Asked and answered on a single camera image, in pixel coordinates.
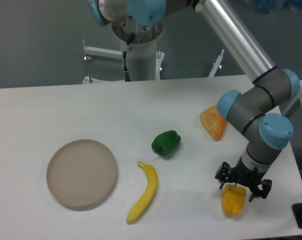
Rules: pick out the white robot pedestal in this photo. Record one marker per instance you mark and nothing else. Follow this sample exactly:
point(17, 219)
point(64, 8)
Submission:
point(143, 48)

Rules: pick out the yellow bell pepper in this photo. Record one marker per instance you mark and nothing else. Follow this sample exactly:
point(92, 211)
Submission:
point(232, 199)

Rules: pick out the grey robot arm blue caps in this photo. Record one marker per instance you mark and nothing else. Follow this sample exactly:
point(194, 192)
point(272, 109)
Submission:
point(138, 22)

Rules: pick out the green bell pepper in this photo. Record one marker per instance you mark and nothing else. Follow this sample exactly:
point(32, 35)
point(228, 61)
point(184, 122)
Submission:
point(166, 143)

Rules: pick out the yellow banana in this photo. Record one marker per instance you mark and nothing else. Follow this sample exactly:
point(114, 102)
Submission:
point(144, 201)

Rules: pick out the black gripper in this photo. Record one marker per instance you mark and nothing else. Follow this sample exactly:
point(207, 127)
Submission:
point(242, 175)

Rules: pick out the beige round plate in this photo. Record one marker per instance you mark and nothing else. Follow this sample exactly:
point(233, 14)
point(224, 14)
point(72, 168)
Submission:
point(82, 174)

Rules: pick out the blue plastic bag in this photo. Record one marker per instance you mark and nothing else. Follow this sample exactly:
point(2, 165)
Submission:
point(274, 6)

